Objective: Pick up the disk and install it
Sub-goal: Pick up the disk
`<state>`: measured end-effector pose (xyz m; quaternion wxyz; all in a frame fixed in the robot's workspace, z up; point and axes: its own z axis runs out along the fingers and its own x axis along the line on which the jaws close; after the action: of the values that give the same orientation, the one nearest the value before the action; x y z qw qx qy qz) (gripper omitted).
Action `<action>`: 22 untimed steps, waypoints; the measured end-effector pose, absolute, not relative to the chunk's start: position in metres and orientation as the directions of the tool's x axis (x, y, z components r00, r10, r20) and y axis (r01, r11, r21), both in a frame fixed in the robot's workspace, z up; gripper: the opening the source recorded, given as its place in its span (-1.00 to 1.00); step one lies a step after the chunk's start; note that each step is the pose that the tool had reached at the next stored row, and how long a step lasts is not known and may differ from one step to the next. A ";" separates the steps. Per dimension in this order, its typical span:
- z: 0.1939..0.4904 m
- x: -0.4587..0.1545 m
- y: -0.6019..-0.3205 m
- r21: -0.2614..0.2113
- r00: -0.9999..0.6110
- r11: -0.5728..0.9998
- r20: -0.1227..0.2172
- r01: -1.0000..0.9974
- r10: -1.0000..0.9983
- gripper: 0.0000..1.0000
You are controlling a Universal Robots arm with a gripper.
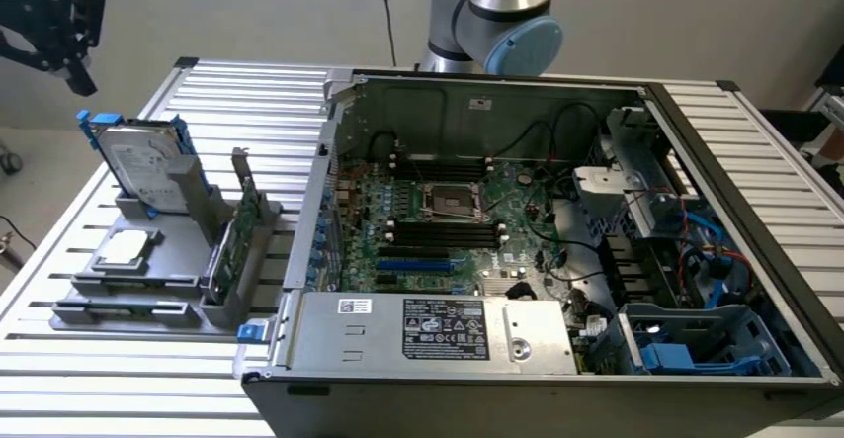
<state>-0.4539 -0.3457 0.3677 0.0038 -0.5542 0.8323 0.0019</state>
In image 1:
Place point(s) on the green graphics card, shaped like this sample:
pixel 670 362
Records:
pixel 230 255

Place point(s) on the green RAM stick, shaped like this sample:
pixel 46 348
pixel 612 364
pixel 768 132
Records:
pixel 132 285

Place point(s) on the silver power supply unit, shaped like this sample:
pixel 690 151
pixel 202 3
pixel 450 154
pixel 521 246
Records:
pixel 369 339

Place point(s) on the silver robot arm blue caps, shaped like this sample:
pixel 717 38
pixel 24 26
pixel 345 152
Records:
pixel 508 8

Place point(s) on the silver CPU chip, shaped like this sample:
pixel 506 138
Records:
pixel 126 248

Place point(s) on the grey parts rack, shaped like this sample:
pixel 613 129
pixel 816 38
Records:
pixel 237 280

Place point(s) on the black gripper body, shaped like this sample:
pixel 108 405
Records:
pixel 33 8

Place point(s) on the silver drive cage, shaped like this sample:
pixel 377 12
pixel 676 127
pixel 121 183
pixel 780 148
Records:
pixel 626 181

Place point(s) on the open black PC case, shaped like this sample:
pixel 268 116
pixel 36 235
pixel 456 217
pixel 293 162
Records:
pixel 461 403

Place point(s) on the black chair wheel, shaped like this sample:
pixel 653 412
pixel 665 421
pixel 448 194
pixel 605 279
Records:
pixel 10 161

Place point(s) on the CPU socket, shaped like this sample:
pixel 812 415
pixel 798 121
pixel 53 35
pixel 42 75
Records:
pixel 450 201

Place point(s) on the black RAM slot bank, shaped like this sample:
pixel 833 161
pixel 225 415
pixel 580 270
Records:
pixel 441 167
pixel 448 233

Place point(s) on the hard disk with blue bracket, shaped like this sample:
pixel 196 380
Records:
pixel 141 161

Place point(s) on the blue expansion slot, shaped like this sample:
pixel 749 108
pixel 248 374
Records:
pixel 414 264

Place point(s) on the blue case latch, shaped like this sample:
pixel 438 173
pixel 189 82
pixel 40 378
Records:
pixel 253 334

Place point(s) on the green motherboard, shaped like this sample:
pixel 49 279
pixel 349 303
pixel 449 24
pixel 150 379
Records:
pixel 520 210

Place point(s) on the grey disk bay blue latch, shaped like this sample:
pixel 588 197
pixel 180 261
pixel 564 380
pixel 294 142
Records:
pixel 712 339

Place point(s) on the black expansion slot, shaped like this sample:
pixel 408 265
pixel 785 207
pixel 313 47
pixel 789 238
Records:
pixel 414 252

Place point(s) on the dark background furniture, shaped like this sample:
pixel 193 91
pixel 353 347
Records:
pixel 824 126

